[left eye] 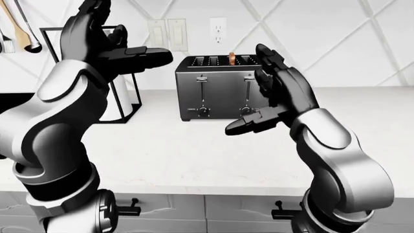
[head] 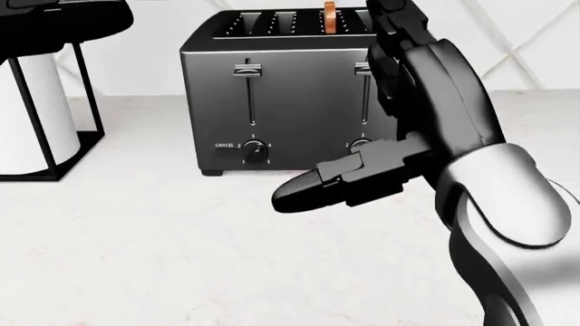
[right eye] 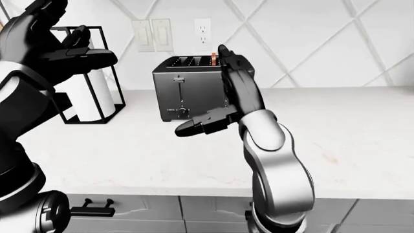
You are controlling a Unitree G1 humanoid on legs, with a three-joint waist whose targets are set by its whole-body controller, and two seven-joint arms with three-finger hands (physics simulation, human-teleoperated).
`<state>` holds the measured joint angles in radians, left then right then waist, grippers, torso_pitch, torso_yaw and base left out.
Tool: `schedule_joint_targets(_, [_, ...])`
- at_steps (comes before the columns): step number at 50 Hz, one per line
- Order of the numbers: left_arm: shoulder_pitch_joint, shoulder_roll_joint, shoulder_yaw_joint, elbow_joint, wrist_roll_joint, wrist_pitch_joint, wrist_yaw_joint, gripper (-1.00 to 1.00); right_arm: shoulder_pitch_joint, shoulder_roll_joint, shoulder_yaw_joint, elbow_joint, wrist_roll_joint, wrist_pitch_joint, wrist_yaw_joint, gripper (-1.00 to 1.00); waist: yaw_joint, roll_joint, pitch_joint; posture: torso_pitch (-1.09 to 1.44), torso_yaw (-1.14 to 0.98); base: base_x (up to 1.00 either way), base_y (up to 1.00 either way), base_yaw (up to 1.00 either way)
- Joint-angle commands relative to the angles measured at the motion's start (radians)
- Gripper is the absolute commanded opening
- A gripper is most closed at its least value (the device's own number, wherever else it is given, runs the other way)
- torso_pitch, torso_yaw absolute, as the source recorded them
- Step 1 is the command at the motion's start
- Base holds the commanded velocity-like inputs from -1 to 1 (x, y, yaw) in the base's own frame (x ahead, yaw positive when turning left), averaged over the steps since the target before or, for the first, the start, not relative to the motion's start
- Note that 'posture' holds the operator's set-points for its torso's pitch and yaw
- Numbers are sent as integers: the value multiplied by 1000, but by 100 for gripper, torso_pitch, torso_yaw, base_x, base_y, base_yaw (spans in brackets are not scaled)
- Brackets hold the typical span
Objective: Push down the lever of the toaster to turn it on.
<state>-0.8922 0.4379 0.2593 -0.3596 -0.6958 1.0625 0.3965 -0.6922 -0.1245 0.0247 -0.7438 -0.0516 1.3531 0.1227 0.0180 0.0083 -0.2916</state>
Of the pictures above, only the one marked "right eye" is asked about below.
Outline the black four-slot toaster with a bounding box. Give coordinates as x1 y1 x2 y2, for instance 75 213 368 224
152 54 256 123

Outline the white paper towel roll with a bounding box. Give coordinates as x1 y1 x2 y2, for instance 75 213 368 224
51 28 116 122

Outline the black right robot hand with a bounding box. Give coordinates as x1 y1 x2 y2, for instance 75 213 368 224
174 44 267 138

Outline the black drawer handle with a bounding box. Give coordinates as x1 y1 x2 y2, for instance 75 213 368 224
69 198 116 217

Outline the grey cabinet drawer front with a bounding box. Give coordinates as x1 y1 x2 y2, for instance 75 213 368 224
179 195 256 223
61 194 184 221

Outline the black wire towel holder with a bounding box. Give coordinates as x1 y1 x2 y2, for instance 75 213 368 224
49 25 126 125

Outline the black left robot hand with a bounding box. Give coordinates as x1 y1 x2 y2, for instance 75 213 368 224
0 0 118 87

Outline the white light switch plate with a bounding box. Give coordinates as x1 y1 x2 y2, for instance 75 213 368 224
151 18 173 52
131 19 155 52

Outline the white power outlet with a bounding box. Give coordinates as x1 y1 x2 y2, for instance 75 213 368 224
193 17 213 52

